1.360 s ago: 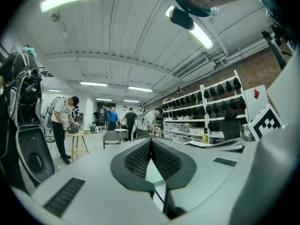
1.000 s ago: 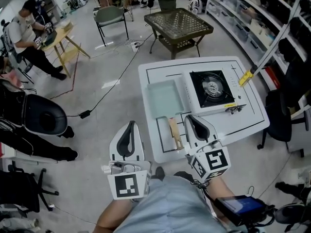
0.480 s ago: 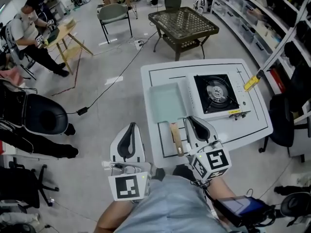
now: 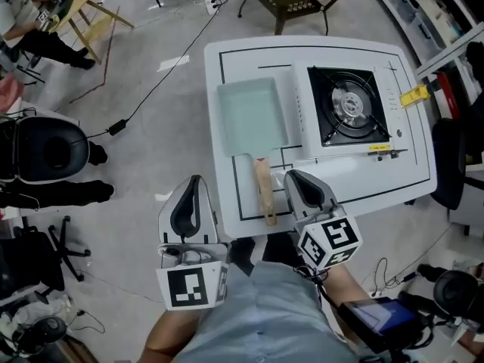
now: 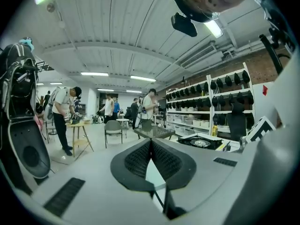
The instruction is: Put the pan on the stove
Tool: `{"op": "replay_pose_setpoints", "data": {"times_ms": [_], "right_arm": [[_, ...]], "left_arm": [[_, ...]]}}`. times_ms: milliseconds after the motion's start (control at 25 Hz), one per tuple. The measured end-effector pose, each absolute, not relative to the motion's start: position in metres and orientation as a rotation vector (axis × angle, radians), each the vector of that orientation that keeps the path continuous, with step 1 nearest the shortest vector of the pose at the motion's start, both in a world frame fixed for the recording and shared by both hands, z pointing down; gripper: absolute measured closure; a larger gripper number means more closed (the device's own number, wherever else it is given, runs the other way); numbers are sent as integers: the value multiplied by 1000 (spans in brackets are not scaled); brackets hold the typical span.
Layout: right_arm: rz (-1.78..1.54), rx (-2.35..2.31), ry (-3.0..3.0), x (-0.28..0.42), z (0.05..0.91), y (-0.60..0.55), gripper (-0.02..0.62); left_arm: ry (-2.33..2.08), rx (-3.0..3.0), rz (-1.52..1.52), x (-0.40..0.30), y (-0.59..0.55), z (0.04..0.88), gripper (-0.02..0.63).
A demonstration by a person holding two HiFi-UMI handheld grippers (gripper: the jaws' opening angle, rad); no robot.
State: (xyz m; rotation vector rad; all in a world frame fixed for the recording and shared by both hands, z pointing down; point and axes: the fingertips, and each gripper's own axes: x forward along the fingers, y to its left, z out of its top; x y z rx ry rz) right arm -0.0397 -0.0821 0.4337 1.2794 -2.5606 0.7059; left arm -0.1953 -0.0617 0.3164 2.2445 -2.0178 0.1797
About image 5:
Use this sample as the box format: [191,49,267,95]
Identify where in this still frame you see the black head-mounted camera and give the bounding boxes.
[170,12,198,38]

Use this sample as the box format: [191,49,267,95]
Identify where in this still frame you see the dark wicker glass-top table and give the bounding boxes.
[134,126,176,140]

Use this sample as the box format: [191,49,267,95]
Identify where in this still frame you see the person's light blue shirt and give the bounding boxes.
[248,0,300,131]

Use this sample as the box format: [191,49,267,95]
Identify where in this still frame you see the wooden round table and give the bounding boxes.
[65,121,94,158]

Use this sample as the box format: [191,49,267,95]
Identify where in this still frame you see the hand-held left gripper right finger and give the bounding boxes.
[151,138,243,212]

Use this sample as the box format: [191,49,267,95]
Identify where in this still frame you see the rows of black caps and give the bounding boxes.
[166,69,255,131]

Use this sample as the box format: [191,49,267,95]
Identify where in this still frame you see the black office chair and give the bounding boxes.
[226,103,248,142]

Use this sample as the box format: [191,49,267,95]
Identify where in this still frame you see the row of clear storage bins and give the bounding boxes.
[167,113,211,135]

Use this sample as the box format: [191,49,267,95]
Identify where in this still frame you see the grey-green chair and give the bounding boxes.
[104,120,124,149]

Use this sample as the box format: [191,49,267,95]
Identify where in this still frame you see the small round white table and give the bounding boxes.
[116,118,130,139]

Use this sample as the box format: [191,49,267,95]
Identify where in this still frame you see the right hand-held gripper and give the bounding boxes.
[239,116,277,150]

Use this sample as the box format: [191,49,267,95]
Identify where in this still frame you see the ceiling air conditioner unit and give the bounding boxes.
[180,45,223,68]

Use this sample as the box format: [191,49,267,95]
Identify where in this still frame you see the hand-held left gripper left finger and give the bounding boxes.
[30,138,169,224]

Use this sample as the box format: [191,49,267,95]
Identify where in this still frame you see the white metal shelving rack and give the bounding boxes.
[165,62,255,142]

